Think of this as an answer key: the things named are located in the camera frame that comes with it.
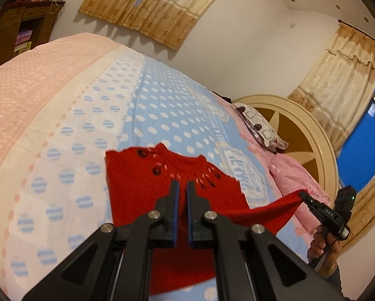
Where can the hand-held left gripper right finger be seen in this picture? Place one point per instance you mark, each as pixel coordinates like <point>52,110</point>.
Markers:
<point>191,216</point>

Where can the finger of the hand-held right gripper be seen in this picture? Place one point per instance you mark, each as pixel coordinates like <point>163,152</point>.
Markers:
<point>309,202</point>

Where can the beige patterned curtain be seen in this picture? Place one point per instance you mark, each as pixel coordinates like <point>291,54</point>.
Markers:
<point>340,78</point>
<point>367,207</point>
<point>149,3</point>

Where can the patterned white pillow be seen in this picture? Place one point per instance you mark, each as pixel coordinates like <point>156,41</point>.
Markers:
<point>257,125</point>

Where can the bed with dotted sheet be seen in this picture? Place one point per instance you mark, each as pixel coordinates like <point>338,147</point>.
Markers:
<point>65,116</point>

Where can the person's right forearm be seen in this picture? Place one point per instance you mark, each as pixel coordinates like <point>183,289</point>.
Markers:
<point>333,277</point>

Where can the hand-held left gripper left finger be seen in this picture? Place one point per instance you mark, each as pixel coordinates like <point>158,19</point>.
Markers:
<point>174,216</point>

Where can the blue window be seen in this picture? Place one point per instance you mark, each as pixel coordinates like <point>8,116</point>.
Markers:
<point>362,144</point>

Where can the red embroidered sweater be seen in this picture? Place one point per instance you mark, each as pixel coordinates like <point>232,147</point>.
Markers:
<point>131,182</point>

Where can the brown wooden desk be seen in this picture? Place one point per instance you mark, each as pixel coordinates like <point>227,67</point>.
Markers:
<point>5,34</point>

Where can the person's right hand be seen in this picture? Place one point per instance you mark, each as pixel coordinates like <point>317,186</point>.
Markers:
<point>317,246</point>

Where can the cream wooden headboard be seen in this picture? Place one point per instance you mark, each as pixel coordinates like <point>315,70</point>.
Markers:
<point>303,138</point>

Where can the pink folded quilt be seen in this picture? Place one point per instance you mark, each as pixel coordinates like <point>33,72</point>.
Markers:
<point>295,182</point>

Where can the pink box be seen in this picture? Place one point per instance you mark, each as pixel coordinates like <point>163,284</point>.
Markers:
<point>24,36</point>

